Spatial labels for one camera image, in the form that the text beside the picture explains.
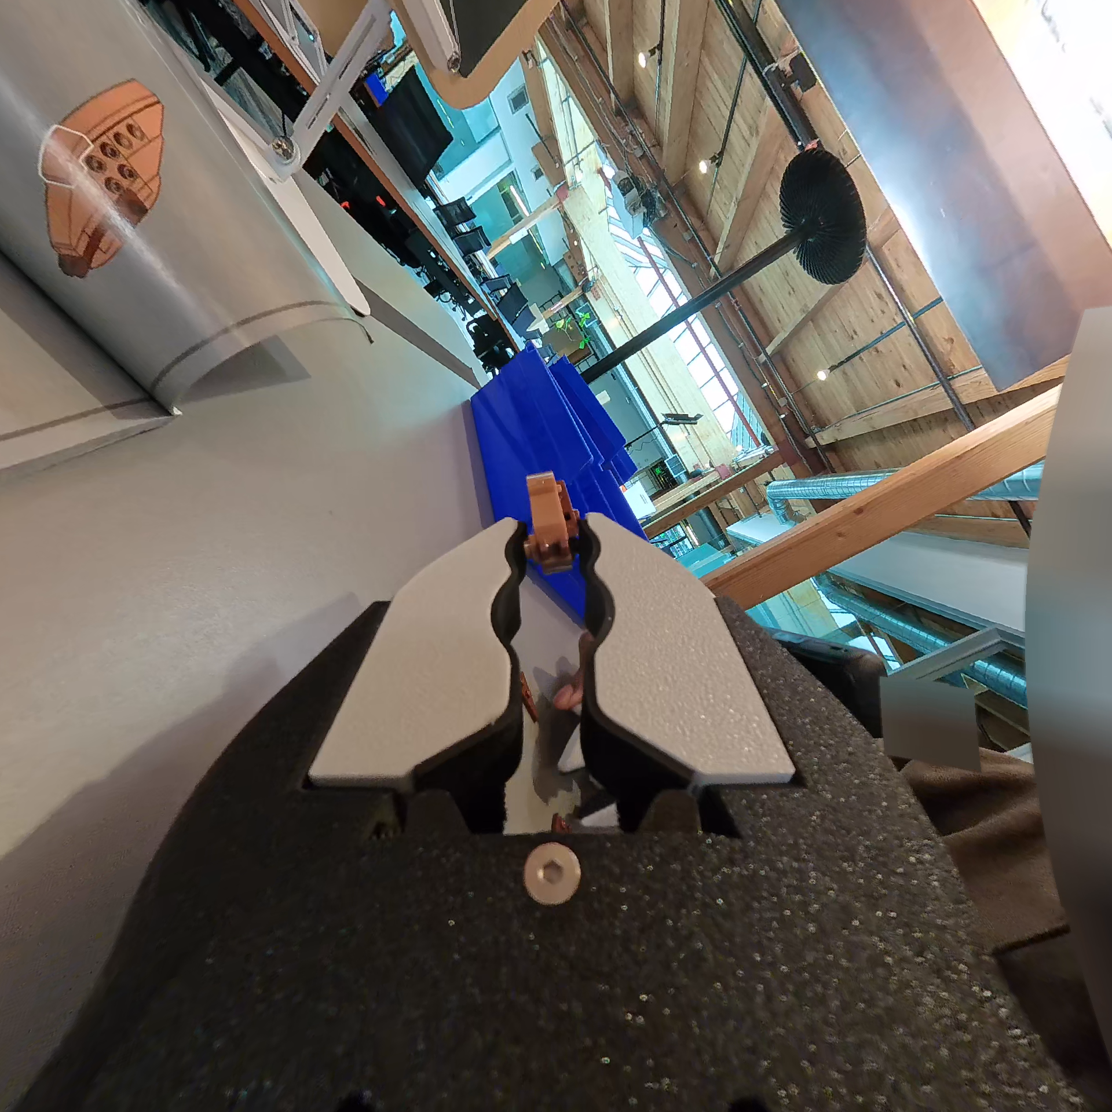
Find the black ribbed disc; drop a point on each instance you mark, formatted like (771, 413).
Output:
(825, 217)

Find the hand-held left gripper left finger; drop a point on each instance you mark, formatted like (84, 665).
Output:
(418, 678)

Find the metal ceiling panel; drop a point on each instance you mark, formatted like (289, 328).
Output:
(939, 174)

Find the plywood-edged dark panel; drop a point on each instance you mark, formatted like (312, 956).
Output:
(496, 25)

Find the blue storage bin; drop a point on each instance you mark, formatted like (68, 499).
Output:
(522, 434)

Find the brown wedge brick plate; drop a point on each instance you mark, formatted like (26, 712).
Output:
(526, 695)

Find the person's right hand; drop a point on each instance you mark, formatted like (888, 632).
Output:
(575, 691)

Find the silver ventilation duct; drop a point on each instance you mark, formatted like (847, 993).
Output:
(913, 634)
(818, 491)

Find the silver-armed desk stand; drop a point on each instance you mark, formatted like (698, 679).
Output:
(336, 86)

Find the thick black pole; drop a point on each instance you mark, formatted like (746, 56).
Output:
(686, 309)

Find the light grey desk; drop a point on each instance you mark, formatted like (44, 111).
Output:
(174, 564)

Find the grey instruction booklet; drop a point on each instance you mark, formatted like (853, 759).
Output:
(174, 261)

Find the wooden beam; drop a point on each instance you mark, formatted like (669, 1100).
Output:
(869, 512)

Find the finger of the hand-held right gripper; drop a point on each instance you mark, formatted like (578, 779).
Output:
(575, 753)
(600, 818)

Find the orange toy brick model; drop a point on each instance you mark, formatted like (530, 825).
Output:
(550, 516)

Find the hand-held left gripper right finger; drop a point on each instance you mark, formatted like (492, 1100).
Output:
(686, 678)

